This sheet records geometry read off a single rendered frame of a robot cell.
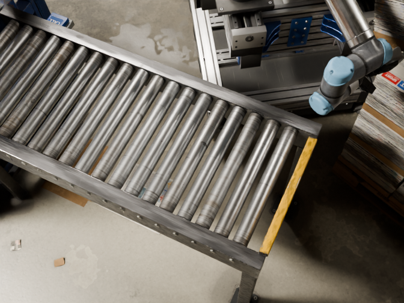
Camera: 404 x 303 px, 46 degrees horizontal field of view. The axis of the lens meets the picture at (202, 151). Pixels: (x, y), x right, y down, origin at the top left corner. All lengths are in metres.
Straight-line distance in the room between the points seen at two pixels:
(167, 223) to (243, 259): 0.26
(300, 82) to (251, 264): 1.25
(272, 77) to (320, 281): 1.01
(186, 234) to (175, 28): 1.71
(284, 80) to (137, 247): 1.10
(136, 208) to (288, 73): 1.27
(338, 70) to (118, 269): 1.43
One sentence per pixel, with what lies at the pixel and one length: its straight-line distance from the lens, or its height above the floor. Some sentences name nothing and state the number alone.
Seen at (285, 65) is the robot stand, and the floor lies 0.21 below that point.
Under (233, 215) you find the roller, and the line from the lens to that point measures 1.53.
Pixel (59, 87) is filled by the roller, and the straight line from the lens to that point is 1.85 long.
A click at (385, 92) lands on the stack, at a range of 1.86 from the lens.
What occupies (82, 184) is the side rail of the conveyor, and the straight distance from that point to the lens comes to 1.63.
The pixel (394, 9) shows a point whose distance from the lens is 1.62.
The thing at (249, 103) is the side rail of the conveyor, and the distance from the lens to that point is 1.71.
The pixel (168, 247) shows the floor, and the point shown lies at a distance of 2.34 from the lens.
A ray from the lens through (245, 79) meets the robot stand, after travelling 2.49.
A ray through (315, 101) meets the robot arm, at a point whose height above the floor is 1.01.
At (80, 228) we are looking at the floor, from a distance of 2.45.
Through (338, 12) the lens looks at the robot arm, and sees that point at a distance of 1.48.
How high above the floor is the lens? 2.25
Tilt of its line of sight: 63 degrees down
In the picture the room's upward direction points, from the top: 5 degrees counter-clockwise
